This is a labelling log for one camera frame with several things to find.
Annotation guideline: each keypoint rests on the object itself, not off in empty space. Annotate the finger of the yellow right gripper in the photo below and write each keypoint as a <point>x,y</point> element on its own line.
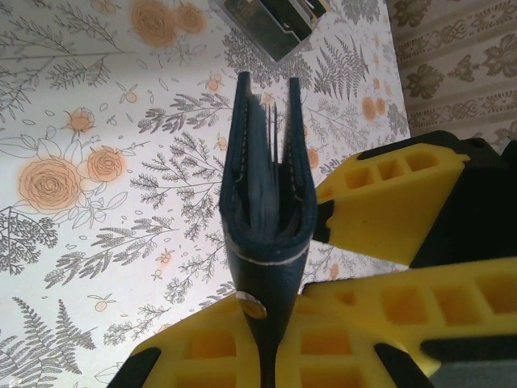
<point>387,210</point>
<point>456,323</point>

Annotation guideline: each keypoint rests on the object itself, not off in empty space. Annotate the blue leather card holder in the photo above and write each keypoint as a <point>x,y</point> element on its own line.
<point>266,279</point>

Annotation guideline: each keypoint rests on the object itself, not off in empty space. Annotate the floral patterned table cover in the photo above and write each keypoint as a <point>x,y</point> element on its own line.
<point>81,101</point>

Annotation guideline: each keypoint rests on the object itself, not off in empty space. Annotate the clear plastic card box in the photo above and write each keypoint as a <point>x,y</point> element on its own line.
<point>301,24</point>

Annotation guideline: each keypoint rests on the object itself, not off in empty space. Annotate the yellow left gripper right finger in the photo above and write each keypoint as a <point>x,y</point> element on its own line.
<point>323,351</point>

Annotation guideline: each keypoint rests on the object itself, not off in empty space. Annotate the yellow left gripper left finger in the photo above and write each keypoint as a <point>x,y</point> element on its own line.
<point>182,347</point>

